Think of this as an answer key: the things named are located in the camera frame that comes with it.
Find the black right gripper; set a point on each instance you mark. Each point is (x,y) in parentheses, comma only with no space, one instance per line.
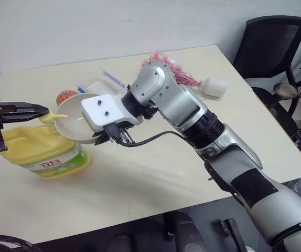
(119,134)

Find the white ceramic bowl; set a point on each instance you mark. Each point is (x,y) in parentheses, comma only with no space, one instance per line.
(70,120)

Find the yellow pump detergent bottle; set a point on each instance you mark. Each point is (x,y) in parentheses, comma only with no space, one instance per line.
(43,152)

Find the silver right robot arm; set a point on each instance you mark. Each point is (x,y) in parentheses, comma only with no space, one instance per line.
(176,99)

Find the orange scouring ball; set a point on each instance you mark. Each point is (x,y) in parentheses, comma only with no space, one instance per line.
(65,96)

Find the clear plastic package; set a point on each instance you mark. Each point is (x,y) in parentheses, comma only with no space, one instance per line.
(100,86)

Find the blue white toothbrush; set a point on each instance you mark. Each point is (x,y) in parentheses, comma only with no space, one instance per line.
(81,89)
(112,78)

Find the dark rounded shape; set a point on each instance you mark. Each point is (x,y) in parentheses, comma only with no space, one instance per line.
(183,233)

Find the black flat bar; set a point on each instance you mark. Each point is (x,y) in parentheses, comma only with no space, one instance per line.
(233,235)

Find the brown round stool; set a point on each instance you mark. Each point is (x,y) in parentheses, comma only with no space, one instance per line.
(284,90)

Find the black mesh office chair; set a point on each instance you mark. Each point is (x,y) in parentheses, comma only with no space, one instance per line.
(273,47)

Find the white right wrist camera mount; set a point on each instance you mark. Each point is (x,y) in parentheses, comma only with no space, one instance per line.
(102,111)

